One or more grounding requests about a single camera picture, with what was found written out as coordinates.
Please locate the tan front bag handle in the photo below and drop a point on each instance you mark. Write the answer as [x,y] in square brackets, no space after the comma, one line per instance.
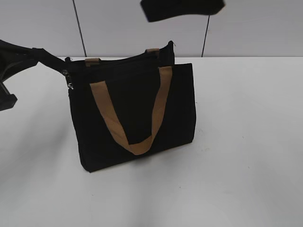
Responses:
[132,106]

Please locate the silver zipper pull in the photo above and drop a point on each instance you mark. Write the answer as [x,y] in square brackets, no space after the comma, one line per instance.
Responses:
[68,79]

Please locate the tan bag handle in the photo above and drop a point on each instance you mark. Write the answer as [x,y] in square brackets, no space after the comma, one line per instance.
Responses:
[96,61]
[132,106]

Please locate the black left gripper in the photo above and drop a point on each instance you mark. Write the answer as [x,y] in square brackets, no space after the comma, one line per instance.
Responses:
[14,59]

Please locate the black canvas tote bag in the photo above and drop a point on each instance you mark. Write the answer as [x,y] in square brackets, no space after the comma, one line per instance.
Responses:
[96,148]

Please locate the tan rear bag handle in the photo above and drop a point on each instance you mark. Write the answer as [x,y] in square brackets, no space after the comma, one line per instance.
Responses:
[96,61]

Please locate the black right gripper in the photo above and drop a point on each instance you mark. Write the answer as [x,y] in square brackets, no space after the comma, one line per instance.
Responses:
[158,10]

